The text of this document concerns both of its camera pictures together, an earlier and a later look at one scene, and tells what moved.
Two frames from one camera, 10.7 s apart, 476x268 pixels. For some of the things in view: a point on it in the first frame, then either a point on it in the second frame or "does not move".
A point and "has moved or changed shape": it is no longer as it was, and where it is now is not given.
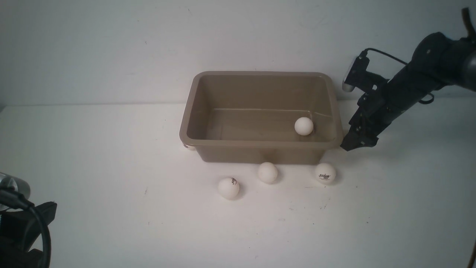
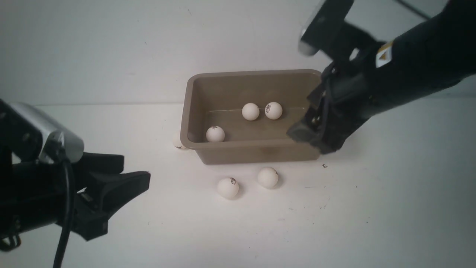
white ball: (190, 147) -> (176, 141)
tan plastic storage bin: (248, 117) does not move
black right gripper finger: (366, 140) -> (331, 139)
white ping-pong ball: (229, 187) does not move
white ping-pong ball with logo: (325, 173) -> (273, 110)
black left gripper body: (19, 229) -> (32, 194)
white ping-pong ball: (304, 126) has moved or changed shape
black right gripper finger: (353, 139) -> (300, 132)
